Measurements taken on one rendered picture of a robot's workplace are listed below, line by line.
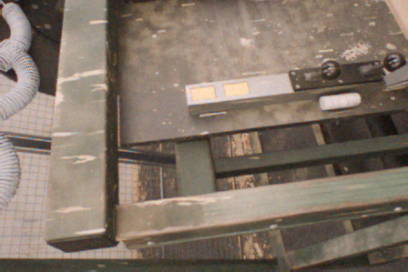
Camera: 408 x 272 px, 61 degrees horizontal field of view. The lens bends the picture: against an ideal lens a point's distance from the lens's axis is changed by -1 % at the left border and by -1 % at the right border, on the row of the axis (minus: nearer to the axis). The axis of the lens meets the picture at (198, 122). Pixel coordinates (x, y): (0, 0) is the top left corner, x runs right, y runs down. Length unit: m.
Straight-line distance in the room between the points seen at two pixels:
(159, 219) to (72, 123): 0.23
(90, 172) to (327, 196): 0.41
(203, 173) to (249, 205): 0.15
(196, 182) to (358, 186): 0.30
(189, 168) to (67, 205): 0.26
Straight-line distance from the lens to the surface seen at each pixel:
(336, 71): 0.66
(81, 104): 0.69
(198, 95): 0.73
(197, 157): 0.74
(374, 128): 1.59
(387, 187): 0.70
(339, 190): 0.66
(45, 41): 1.44
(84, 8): 0.86
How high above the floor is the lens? 2.03
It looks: 30 degrees down
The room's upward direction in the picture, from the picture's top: 79 degrees counter-clockwise
